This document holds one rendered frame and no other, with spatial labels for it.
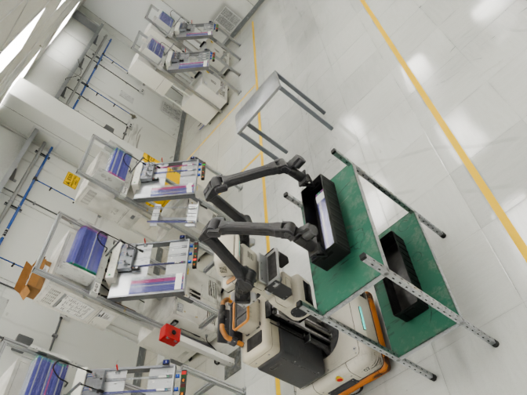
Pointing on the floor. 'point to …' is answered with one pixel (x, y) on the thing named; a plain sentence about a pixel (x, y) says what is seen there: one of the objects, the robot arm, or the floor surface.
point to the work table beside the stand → (267, 89)
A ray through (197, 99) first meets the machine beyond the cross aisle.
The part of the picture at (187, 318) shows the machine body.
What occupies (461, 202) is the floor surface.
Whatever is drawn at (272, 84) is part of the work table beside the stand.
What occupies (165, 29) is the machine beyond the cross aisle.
